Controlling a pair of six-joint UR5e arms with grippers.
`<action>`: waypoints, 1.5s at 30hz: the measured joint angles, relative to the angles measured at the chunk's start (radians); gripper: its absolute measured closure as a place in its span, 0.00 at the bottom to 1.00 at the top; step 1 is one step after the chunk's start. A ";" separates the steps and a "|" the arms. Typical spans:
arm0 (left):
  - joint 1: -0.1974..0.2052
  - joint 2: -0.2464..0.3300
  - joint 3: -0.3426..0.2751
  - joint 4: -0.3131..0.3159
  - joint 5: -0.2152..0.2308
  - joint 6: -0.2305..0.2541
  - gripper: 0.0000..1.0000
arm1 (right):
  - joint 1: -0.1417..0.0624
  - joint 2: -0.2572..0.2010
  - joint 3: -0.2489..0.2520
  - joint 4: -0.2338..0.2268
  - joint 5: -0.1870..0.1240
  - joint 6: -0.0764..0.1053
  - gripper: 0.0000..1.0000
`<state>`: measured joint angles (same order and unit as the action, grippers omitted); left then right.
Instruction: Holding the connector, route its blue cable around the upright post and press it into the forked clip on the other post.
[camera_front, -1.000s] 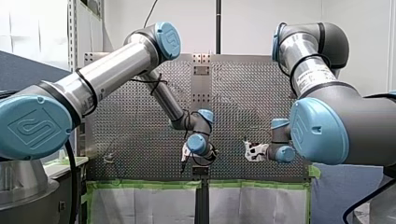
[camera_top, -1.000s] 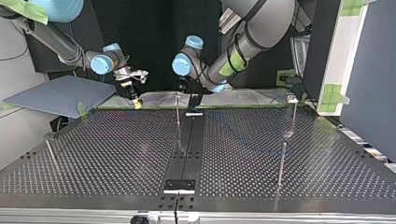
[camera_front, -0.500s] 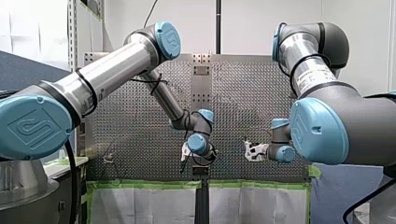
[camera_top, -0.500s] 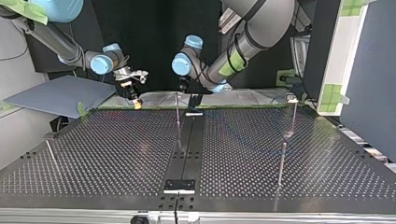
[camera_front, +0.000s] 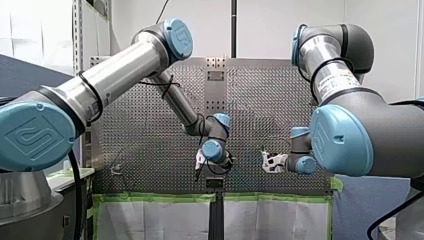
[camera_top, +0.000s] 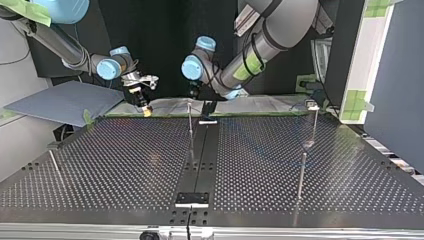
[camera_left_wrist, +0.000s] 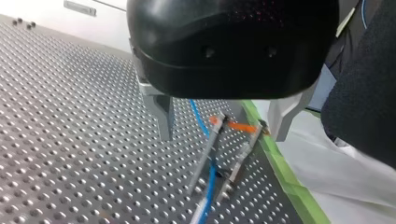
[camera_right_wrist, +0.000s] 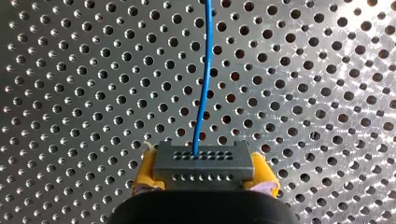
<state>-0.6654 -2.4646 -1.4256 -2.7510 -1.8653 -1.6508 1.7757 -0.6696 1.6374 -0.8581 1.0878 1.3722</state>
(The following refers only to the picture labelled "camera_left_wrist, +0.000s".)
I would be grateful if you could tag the metal post with orange clip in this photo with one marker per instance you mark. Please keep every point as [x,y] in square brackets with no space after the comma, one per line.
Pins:
[209,149]
[243,153]

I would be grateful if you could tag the grey wall bracket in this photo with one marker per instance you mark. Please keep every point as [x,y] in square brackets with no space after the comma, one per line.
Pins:
[80,8]

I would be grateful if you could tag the grey board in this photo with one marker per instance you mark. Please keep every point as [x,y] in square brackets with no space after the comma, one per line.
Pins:
[322,90]

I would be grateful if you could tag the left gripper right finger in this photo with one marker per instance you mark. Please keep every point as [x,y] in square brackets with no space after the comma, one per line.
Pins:
[285,115]

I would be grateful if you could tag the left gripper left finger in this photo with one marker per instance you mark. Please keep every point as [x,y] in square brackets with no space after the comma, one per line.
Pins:
[163,115]

